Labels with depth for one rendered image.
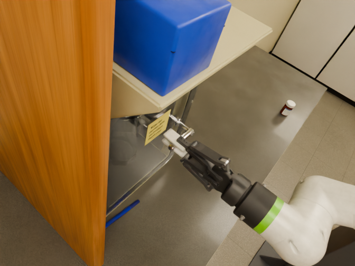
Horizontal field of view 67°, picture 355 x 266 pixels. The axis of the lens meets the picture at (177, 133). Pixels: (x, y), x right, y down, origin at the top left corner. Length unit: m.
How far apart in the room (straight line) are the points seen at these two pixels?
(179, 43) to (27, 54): 0.15
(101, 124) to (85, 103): 0.04
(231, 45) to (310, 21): 3.07
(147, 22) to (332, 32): 3.25
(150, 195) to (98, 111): 0.64
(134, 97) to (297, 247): 0.45
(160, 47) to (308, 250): 0.49
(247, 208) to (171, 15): 0.45
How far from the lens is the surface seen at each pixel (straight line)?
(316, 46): 3.55
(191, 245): 0.85
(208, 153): 0.62
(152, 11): 0.28
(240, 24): 0.52
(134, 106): 0.34
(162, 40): 0.28
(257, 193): 0.62
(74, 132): 0.30
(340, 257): 1.50
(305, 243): 0.63
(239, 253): 1.97
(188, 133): 0.70
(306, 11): 3.50
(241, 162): 1.05
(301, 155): 2.72
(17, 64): 0.34
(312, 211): 0.66
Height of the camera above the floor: 1.72
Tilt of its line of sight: 48 degrees down
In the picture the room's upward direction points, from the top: 19 degrees clockwise
